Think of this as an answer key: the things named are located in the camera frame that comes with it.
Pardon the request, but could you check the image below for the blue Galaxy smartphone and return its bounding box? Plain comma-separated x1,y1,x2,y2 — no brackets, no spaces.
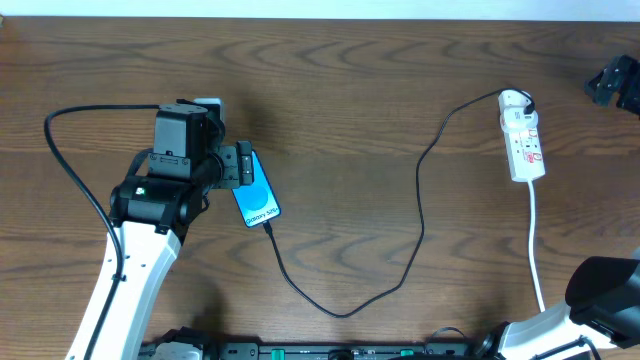
232,151,281,228

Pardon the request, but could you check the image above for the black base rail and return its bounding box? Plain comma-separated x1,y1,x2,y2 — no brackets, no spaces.
137,327,501,360

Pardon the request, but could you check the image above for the white power strip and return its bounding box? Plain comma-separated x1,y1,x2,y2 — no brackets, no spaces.
500,107,546,183

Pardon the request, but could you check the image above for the white charger plug adapter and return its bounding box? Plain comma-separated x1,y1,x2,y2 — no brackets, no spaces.
498,90,532,113

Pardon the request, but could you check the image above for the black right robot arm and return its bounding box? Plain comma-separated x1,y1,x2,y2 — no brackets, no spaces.
473,90,639,359

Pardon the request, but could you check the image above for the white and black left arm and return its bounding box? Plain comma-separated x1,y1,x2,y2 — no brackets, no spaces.
67,98,254,359

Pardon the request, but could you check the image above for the black charger cable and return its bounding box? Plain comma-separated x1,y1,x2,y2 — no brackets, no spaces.
261,87,536,319

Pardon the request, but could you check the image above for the white power strip cord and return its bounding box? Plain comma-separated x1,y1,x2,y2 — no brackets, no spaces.
527,180,547,314

